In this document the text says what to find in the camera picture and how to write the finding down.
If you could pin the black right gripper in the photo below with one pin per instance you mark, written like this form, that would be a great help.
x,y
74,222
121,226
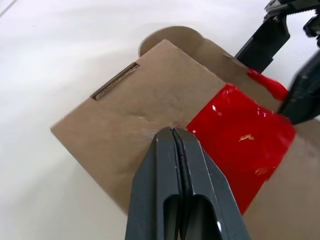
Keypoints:
x,y
300,7

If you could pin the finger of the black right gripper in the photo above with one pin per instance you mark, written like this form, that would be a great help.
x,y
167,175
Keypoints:
x,y
303,95

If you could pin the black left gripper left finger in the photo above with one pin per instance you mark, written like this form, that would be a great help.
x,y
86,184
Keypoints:
x,y
155,175

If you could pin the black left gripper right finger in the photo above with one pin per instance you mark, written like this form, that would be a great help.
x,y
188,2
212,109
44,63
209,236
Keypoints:
x,y
200,175

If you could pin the red tape strip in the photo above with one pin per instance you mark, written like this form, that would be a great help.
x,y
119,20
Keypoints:
x,y
237,120

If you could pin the brown cardboard box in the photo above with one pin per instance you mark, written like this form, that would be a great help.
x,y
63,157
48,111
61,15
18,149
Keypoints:
x,y
150,95

